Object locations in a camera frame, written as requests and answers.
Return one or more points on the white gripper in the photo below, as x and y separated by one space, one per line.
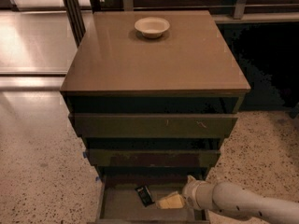
191 192

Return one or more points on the brown drawer cabinet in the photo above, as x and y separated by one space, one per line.
188 70

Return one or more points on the white paper bowl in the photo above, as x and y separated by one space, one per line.
152 27

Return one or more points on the middle drawer front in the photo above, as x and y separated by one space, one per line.
152 158

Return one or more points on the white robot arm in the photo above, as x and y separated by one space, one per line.
231 200

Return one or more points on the metal railing frame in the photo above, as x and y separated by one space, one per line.
259 12

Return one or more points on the open bottom drawer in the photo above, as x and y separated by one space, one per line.
119 203

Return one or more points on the blue tape piece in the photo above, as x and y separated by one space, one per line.
84 155

